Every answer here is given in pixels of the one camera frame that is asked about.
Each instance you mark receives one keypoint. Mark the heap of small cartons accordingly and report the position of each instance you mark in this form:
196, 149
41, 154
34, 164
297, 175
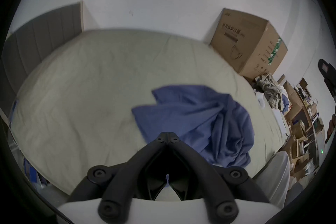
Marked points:
298, 123

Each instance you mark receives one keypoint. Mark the blue shirt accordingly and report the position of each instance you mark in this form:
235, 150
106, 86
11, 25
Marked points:
196, 112

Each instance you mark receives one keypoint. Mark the large brown carton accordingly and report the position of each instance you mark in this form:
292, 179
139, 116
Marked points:
249, 39

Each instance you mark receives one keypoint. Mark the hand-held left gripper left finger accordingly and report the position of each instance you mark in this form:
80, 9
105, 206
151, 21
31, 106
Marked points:
123, 178

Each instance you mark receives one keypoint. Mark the pile of clothes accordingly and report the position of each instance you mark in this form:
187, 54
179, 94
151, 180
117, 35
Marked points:
271, 89

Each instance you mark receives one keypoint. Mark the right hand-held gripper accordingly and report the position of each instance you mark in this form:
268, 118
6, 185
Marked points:
320, 148

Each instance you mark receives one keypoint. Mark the person's right hand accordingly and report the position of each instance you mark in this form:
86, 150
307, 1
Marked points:
332, 127

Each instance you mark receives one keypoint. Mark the grey padded headboard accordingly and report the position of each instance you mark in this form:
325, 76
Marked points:
39, 34

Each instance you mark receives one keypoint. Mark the bed with beige sheet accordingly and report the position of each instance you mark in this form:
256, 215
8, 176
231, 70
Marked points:
91, 86

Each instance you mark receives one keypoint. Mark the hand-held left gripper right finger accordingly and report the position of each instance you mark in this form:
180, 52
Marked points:
210, 178

